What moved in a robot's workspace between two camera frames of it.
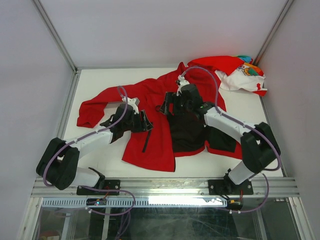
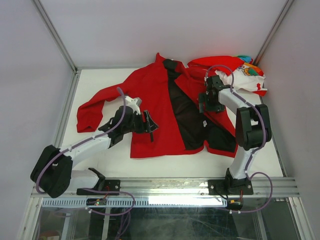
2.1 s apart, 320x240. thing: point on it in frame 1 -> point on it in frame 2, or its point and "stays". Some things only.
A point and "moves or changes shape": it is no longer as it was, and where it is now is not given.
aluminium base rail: [278, 187] stays
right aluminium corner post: [273, 32] stays
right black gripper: [169, 98] -> [202, 98]
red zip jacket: [180, 114] moves or changes shape
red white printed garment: [235, 73] stays
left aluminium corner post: [56, 36] stays
